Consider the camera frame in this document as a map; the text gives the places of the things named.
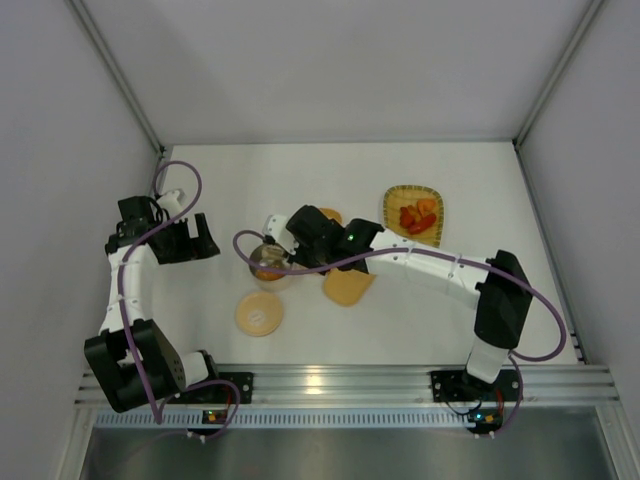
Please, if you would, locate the right aluminium frame post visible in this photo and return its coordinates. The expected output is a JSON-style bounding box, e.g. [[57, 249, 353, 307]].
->
[[512, 0, 609, 153]]

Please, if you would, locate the tan oblong box lid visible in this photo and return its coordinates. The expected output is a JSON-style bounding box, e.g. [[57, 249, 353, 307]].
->
[[323, 269, 376, 307]]

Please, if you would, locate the woven bamboo tray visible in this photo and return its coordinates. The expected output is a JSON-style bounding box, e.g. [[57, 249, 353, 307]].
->
[[382, 185, 445, 247]]

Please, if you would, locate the round steel bowl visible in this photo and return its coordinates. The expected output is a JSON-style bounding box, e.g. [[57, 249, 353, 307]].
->
[[249, 244, 293, 292]]

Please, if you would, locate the orange fried dumpling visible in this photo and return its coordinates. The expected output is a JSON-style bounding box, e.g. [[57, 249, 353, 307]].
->
[[416, 198, 438, 217]]

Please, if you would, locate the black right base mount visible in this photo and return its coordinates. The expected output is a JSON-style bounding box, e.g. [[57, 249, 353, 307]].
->
[[429, 369, 521, 403]]

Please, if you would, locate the round tan bowl lid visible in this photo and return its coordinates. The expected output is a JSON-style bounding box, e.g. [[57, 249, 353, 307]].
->
[[235, 291, 284, 337]]

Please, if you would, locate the red chicken wing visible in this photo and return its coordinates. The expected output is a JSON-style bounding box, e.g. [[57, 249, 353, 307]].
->
[[399, 205, 421, 229]]

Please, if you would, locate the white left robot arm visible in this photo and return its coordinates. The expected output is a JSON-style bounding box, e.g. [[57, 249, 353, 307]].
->
[[84, 189, 220, 413]]

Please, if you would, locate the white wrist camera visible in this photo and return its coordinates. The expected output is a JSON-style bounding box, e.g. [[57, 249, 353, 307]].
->
[[156, 189, 188, 218], [262, 214, 297, 253]]

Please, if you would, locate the left aluminium frame post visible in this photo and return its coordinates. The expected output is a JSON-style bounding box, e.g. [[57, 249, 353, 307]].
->
[[65, 0, 166, 158]]

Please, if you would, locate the red sausage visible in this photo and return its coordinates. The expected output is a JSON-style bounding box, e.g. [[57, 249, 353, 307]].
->
[[408, 213, 437, 235]]

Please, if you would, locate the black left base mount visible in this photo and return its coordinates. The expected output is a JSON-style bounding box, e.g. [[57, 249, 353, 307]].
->
[[181, 372, 254, 405]]

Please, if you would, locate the aluminium frame post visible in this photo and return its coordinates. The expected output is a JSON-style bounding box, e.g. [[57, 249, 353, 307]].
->
[[65, 0, 166, 158], [512, 0, 609, 153]]

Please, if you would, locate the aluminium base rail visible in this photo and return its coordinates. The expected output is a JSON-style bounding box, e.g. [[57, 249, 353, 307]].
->
[[74, 363, 621, 404]]

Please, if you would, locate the sesame bread bun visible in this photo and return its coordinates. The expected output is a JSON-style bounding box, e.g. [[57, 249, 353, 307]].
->
[[255, 270, 284, 282]]

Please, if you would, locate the slotted grey cable duct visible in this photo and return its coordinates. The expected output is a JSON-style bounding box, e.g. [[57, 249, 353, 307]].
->
[[95, 408, 497, 430]]

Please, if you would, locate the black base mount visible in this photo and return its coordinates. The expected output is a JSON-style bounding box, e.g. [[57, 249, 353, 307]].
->
[[429, 369, 521, 403], [181, 372, 254, 405]]

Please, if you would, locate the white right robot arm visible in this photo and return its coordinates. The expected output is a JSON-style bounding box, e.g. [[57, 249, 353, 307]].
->
[[267, 205, 533, 390]]

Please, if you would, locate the tan oblong lunch box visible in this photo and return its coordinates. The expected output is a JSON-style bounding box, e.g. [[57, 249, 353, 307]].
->
[[319, 208, 343, 230]]

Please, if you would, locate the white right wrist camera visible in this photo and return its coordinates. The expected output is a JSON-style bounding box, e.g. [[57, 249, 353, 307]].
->
[[262, 214, 297, 253]]

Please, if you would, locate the white egg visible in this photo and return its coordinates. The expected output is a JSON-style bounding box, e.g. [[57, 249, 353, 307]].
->
[[261, 249, 286, 268]]

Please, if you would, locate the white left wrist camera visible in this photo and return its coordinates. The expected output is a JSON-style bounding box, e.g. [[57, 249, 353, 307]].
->
[[156, 189, 188, 218]]

